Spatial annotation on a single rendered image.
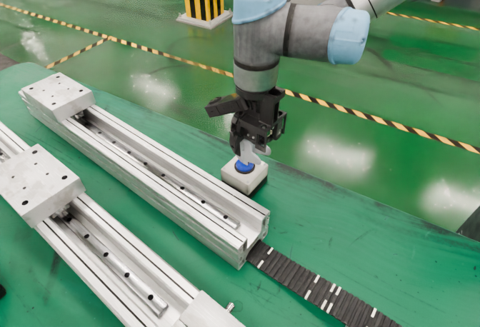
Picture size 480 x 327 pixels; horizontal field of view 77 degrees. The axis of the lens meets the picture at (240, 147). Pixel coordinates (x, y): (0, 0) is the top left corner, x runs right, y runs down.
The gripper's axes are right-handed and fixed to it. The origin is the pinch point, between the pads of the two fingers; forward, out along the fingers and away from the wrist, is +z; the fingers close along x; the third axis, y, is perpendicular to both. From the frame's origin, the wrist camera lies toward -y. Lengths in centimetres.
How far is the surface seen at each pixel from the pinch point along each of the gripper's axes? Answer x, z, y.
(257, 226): -10.7, 3.3, 11.1
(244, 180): -3.4, 2.7, 2.5
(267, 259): -13.0, 7.9, 15.3
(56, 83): -11, -4, -56
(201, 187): -10.7, 2.3, -3.6
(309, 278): -11.9, 6.7, 23.5
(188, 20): 202, 83, -229
